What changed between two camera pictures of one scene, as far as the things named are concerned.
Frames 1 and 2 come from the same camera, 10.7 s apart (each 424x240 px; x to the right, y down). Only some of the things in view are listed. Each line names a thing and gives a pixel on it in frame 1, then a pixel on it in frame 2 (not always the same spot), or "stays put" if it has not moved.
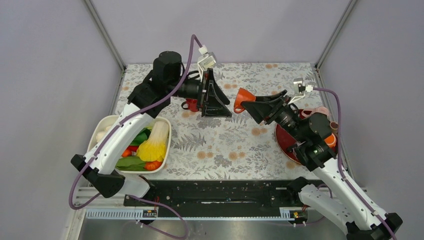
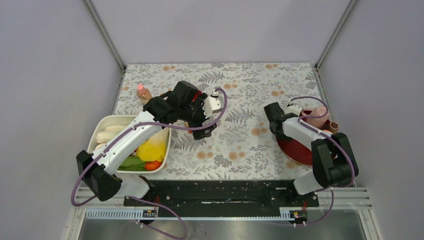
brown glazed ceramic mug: [334, 126] stays put
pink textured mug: [307, 112] stays put
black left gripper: [211, 105] -> [199, 103]
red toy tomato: [152, 165] stays put
